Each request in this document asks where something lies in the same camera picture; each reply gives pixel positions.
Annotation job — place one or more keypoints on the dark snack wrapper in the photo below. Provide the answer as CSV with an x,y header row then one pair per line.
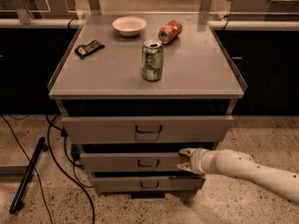
x,y
87,49

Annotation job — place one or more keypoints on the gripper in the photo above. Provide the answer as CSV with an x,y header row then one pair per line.
x,y
197,161

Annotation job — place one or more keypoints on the grey drawer cabinet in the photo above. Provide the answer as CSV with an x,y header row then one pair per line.
x,y
131,106

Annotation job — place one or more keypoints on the grey drawer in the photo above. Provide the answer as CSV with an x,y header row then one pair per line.
x,y
129,182
120,130
132,162

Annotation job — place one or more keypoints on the black bar on floor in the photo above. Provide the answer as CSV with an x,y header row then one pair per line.
x,y
17,203

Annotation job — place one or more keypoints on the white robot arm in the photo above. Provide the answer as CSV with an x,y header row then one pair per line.
x,y
240,165

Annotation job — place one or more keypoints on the green soda can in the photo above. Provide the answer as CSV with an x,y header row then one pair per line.
x,y
152,60

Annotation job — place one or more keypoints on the white bowl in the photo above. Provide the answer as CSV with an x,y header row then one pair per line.
x,y
129,26

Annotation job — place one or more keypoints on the grey top drawer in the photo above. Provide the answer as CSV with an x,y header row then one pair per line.
x,y
120,130

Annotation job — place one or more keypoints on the blue plug box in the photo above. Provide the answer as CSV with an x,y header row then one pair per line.
x,y
75,152

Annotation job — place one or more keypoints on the white horizontal rail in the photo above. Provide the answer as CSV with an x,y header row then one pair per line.
x,y
216,25

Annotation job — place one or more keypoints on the grey bottom drawer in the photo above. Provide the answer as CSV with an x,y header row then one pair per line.
x,y
129,182

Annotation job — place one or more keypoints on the orange soda can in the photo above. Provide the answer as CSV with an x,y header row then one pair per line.
x,y
170,31

